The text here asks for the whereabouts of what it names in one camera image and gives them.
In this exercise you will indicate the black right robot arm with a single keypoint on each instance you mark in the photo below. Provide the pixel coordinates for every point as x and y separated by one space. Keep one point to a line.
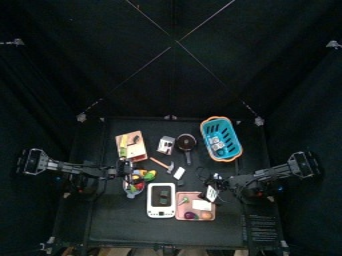
275 173

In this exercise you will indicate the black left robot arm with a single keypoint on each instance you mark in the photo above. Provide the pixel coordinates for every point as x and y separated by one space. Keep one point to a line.
67 166

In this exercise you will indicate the dark sushi piece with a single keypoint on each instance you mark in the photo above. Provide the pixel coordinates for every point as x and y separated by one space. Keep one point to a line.
164 193

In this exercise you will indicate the green sushi piece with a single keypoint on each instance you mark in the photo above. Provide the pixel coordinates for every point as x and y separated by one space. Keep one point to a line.
163 201

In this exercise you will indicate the white toy stove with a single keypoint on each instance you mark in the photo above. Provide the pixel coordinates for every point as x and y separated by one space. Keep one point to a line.
160 210

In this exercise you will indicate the white dark toy piece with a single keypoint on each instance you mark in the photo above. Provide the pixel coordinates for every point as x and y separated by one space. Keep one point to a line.
216 142

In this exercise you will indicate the white printed card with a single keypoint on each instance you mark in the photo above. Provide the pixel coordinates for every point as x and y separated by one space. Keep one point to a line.
211 193

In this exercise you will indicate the red toy fruit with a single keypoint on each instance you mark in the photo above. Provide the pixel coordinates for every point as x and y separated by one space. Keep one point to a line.
139 185

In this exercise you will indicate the white paper card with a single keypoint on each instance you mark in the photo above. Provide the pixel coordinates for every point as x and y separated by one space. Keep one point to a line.
201 205

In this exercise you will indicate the yellow green toy fruit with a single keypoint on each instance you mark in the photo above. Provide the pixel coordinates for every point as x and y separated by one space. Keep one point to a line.
149 175

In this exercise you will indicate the green toy vegetable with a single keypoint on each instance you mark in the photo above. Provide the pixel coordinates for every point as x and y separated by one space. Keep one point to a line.
183 200

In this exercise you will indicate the grey bowl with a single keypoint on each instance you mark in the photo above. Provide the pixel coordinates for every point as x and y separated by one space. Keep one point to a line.
129 192

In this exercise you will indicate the orange toy fruit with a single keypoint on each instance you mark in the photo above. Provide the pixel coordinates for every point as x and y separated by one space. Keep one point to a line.
205 215

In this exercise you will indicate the small white card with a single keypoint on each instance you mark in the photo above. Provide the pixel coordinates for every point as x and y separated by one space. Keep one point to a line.
179 173

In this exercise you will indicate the purple toy eggplant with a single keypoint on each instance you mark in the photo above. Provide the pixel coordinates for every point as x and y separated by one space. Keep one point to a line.
189 215

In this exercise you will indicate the pink tray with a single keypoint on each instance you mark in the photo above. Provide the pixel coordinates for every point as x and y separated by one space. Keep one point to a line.
181 213

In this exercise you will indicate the teal basket with orange rim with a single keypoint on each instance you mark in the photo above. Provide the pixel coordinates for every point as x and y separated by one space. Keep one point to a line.
227 151

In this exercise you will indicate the small white toy appliance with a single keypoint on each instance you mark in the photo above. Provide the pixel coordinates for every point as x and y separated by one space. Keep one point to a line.
165 145

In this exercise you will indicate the black toy frying pan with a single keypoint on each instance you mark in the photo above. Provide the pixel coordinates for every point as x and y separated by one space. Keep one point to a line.
185 142

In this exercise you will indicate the metal frame clamp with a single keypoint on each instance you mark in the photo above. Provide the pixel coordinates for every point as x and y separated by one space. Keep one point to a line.
16 42
332 44
259 121
169 117
80 117

